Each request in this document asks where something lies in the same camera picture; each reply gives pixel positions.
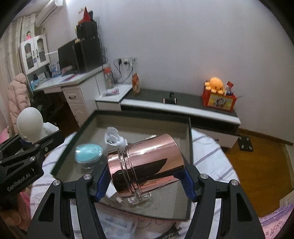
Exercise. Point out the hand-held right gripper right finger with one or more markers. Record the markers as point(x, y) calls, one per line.
point(189, 183)

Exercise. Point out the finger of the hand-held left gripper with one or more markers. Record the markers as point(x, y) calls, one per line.
point(46, 147)
point(13, 143)

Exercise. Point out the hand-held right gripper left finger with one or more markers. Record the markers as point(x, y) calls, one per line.
point(103, 183)

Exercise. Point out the white egg-shaped object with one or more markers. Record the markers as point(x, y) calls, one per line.
point(29, 121)

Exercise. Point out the teal round case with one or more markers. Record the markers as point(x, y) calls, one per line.
point(88, 152)

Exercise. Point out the clear glass bottle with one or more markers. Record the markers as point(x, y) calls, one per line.
point(140, 200)

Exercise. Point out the white plug adapter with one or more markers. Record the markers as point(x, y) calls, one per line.
point(112, 136)

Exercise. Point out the rose gold metal canister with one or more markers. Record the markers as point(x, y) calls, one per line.
point(147, 158)

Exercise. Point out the black and pink storage box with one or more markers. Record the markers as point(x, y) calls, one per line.
point(142, 128)

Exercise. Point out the striped white tablecloth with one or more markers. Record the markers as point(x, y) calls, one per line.
point(206, 156)

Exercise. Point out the black office chair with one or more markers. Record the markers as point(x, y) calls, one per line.
point(46, 108)

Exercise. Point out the clear plastic floss box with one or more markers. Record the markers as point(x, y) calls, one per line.
point(114, 226)

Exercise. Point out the pink puffer jacket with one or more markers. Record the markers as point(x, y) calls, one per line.
point(19, 96)

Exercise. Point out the black hair clip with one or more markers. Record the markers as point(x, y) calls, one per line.
point(171, 234)

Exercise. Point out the white desk with drawers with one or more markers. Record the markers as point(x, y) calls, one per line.
point(78, 101)

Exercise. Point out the black bathroom scale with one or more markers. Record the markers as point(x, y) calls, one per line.
point(246, 143)

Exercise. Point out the blue white box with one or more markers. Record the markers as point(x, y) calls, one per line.
point(55, 69)

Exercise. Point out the papers on side cabinet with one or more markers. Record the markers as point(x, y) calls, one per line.
point(110, 92)

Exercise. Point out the white curtain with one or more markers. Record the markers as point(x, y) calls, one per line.
point(9, 57)

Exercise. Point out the orange printed box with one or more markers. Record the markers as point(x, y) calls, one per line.
point(218, 102)

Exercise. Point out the white glass-door cabinet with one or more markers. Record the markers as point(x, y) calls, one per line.
point(34, 55)

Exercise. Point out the red-lid clear bottle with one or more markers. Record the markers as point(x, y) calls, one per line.
point(108, 78)

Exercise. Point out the black computer monitor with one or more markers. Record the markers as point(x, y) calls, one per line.
point(66, 56)

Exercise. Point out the pink quilt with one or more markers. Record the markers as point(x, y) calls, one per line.
point(275, 223)

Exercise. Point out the black white low cabinet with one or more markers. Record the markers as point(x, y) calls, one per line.
point(149, 94)

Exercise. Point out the black computer tower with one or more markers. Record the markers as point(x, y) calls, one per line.
point(88, 55)

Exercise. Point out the orange octopus plush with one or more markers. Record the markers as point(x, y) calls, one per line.
point(214, 84)

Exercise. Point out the red white small packets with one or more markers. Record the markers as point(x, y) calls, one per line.
point(229, 88)

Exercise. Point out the orange snack bag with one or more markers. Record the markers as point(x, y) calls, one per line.
point(136, 83)

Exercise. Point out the small pink doll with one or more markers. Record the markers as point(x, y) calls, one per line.
point(29, 35)

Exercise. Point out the white air conditioner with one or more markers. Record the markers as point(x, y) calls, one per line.
point(48, 12)

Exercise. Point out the red cone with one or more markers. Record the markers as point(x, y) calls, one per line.
point(86, 16)

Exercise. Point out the white wall socket strip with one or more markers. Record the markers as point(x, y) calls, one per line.
point(127, 60)

